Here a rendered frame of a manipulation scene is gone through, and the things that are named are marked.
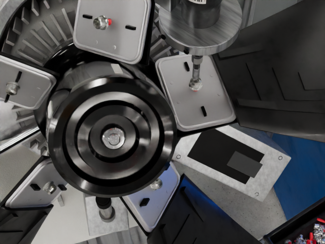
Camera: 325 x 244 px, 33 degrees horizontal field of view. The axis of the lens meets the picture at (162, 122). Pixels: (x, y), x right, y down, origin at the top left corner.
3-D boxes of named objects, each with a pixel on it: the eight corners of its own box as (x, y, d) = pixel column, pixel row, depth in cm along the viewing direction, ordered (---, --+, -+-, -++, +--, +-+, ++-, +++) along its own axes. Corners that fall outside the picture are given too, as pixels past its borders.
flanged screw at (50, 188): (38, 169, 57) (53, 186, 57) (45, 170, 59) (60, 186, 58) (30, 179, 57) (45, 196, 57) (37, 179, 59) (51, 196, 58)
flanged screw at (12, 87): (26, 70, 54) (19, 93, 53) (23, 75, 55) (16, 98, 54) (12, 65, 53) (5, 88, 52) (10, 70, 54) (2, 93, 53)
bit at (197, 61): (188, 78, 55) (189, 46, 50) (194, 70, 55) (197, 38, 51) (196, 83, 55) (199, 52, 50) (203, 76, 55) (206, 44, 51)
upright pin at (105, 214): (98, 210, 75) (92, 192, 70) (113, 205, 76) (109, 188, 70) (102, 224, 74) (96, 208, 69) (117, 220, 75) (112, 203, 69)
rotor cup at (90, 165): (52, 171, 64) (56, 230, 52) (16, 51, 58) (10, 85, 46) (173, 139, 66) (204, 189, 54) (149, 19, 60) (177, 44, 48)
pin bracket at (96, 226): (80, 168, 81) (84, 197, 73) (117, 163, 82) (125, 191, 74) (83, 205, 83) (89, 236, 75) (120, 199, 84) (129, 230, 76)
